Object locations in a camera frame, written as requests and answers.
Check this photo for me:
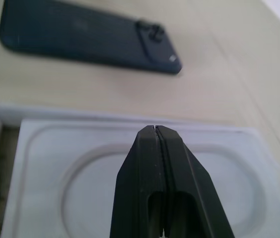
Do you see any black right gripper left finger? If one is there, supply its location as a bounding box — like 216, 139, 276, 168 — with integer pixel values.
109, 125, 167, 238

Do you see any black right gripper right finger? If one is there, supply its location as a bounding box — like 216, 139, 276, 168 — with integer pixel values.
155, 125, 236, 238

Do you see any dark blue smartphone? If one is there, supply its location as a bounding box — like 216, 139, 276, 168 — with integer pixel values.
0, 0, 183, 76

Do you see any white moulded box insert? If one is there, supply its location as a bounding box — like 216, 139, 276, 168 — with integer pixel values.
0, 119, 280, 238

